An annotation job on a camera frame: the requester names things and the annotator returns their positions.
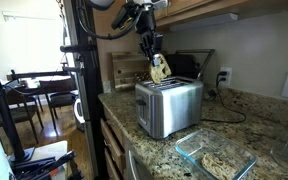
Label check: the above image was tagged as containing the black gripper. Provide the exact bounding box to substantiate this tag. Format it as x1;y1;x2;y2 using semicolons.
135;7;164;68

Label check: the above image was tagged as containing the rustic sourdough bread slice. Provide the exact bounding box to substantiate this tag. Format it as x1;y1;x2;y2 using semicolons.
148;53;173;85
201;152;238;180

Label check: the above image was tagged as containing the stainless steel two-slot toaster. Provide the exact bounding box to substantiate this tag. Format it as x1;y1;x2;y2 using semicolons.
134;75;205;140

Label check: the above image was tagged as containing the black panini grill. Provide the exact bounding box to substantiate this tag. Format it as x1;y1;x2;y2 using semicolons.
163;48;216;82

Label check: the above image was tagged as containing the large wooden cutting board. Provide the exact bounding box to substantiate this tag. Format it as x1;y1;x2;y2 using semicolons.
110;51;152;91

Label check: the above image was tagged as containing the tall black pillar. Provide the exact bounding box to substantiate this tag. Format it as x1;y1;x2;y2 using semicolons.
63;0;106;179

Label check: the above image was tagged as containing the wooden drawer stack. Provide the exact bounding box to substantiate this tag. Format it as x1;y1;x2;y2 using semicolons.
98;105;129;180

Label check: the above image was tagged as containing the clear glass baking dish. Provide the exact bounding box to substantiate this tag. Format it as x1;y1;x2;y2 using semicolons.
174;128;258;180

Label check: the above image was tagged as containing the dark wooden dining chair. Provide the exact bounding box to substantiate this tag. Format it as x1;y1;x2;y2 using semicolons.
38;79;79;130
0;87;45;145

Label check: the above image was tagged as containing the under-counter dishwasher panel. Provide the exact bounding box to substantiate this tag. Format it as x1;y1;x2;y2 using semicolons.
125;141;157;180

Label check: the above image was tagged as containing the dark wooden dining table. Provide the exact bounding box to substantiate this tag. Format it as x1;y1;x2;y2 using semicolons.
7;75;79;98

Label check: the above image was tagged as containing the light wooden cart top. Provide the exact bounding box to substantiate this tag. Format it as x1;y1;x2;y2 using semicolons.
27;139;69;180

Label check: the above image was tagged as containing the pile of black clamps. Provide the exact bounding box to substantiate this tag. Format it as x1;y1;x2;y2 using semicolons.
12;149;85;180

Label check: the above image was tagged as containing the black tripod pole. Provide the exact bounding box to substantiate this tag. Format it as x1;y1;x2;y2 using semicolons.
0;33;36;164

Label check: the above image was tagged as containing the wrist mounted camera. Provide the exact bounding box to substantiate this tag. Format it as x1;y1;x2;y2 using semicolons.
110;2;136;31

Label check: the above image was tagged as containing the black grill power cable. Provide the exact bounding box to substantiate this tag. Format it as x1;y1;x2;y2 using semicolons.
203;77;226;101

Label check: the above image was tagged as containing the black toaster power cable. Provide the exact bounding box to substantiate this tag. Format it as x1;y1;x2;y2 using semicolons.
201;70;247;124

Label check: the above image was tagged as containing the white wall power outlet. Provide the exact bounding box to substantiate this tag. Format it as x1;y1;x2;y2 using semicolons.
216;66;234;88

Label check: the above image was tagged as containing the short black mount rod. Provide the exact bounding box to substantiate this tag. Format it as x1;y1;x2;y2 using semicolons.
59;44;97;54

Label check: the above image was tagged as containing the white appliance handle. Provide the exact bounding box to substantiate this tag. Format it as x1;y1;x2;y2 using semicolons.
73;97;86;125

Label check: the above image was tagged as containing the long black mount rod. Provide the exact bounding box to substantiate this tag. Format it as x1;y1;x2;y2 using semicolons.
9;65;82;82

